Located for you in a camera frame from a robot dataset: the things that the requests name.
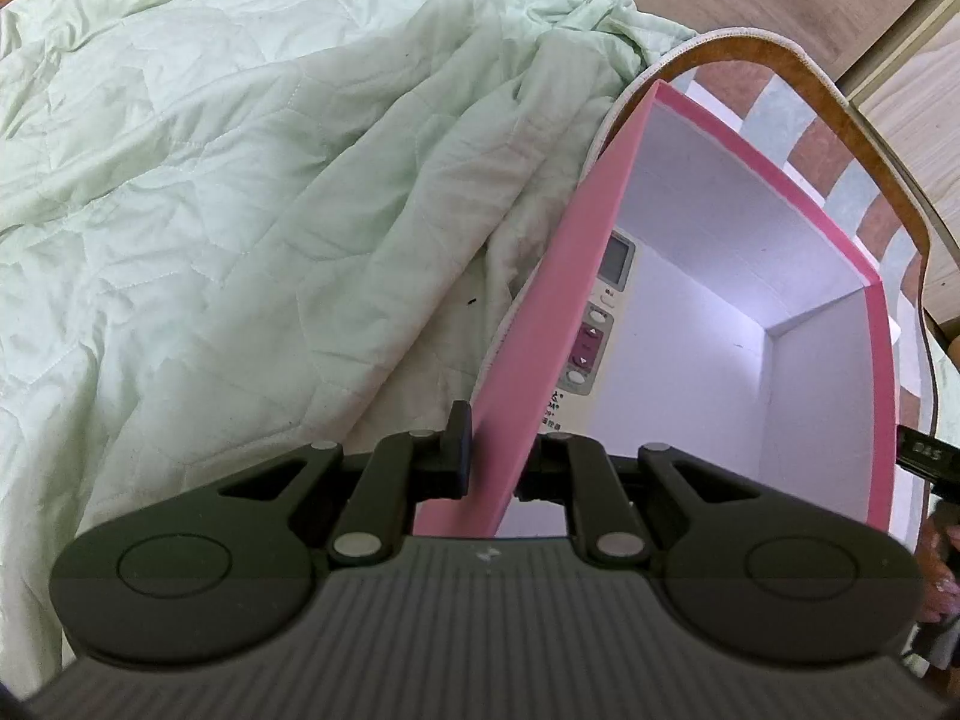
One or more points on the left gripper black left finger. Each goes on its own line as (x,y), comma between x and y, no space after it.
(404,470)

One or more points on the light green quilted blanket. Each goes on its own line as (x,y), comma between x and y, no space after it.
(234,227)

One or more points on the pink cardboard box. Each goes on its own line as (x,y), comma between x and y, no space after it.
(756,335)

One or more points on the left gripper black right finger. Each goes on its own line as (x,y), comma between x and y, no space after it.
(576,473)

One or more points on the checkered mat with brown border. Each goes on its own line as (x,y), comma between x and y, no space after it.
(769,93)

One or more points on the cream remote control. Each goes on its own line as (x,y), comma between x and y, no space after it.
(577,389)

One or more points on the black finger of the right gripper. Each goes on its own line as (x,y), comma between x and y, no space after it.
(929,458)

